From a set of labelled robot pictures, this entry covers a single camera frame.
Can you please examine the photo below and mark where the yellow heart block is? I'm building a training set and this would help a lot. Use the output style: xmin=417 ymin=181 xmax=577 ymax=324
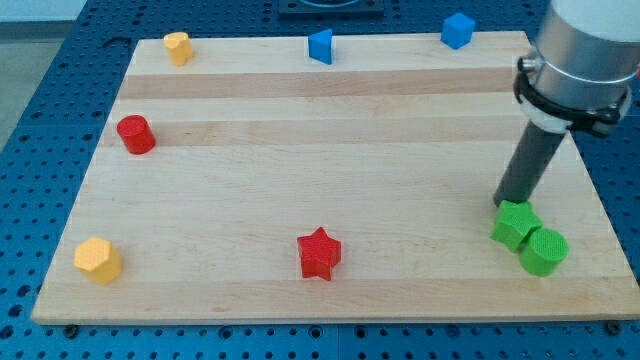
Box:
xmin=163 ymin=32 xmax=194 ymax=66

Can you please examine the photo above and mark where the red cylinder block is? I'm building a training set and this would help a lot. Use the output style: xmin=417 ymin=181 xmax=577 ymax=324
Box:
xmin=116 ymin=115 xmax=156 ymax=155

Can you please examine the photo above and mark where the yellow hexagon block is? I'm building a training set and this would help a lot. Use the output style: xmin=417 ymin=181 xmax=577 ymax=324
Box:
xmin=74 ymin=237 xmax=123 ymax=285

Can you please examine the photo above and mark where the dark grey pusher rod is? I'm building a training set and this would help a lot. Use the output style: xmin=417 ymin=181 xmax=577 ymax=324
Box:
xmin=493 ymin=121 xmax=565 ymax=206

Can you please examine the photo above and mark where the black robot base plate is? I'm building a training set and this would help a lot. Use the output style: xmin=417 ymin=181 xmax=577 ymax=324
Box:
xmin=278 ymin=0 xmax=385 ymax=18

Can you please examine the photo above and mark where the red star block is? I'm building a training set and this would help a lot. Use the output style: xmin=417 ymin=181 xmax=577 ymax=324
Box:
xmin=297 ymin=227 xmax=342 ymax=281

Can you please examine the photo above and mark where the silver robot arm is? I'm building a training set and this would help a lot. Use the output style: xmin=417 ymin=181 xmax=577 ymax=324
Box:
xmin=514 ymin=0 xmax=639 ymax=137

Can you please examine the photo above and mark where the blue cube block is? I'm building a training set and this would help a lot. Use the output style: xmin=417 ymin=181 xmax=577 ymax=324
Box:
xmin=440 ymin=13 xmax=476 ymax=50

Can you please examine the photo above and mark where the green cylinder block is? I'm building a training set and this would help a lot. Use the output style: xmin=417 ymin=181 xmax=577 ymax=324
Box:
xmin=519 ymin=228 xmax=570 ymax=277

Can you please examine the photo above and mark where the green star block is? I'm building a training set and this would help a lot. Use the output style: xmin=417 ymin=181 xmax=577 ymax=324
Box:
xmin=490 ymin=200 xmax=543 ymax=252

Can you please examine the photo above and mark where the blue triangle block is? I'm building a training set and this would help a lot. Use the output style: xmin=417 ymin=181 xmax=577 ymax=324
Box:
xmin=307 ymin=29 xmax=333 ymax=65

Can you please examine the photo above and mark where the wooden board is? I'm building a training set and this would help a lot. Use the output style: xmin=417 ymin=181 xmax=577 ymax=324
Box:
xmin=32 ymin=31 xmax=639 ymax=325

